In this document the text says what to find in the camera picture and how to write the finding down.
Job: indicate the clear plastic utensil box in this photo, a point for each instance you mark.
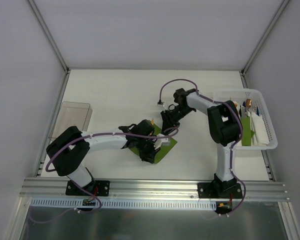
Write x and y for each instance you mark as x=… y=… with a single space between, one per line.
x=71 y=114

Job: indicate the copper spoon in basket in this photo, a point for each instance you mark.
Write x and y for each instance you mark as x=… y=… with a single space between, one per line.
x=248 y=103

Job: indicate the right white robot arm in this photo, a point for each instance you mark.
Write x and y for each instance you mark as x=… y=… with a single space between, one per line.
x=226 y=131

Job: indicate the aluminium rail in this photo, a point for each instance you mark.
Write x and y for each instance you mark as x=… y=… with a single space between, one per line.
x=142 y=189

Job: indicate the white rolled napkin right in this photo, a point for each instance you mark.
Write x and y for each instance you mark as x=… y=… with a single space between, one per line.
x=260 y=137

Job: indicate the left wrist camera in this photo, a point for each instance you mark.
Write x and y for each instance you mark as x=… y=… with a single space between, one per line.
x=161 y=140

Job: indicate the white plastic basket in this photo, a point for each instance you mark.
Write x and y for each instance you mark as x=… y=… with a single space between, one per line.
x=258 y=106

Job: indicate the green paper napkin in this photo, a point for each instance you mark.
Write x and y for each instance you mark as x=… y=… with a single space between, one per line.
x=164 y=150

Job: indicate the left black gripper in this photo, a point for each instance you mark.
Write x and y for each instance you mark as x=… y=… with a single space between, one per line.
x=147 y=150

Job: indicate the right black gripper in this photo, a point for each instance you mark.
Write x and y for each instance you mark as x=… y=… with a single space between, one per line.
x=170 y=118

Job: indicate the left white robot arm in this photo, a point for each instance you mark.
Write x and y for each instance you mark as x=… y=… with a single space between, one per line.
x=69 y=150

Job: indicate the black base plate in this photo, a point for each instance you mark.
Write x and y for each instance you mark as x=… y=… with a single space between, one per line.
x=99 y=188
x=216 y=190

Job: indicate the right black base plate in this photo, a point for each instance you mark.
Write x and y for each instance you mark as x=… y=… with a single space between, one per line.
x=216 y=190

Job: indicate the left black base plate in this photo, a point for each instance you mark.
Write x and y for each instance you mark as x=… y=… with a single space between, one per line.
x=99 y=188

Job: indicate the green rolled napkin in basket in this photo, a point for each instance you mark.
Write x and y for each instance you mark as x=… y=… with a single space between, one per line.
x=247 y=133

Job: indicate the white slotted cable duct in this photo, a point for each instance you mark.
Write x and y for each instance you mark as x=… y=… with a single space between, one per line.
x=140 y=204

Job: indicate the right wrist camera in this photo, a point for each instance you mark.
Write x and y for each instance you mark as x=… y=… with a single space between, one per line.
x=161 y=104

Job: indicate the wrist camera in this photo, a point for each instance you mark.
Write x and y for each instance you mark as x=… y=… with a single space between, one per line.
x=161 y=104
x=161 y=140

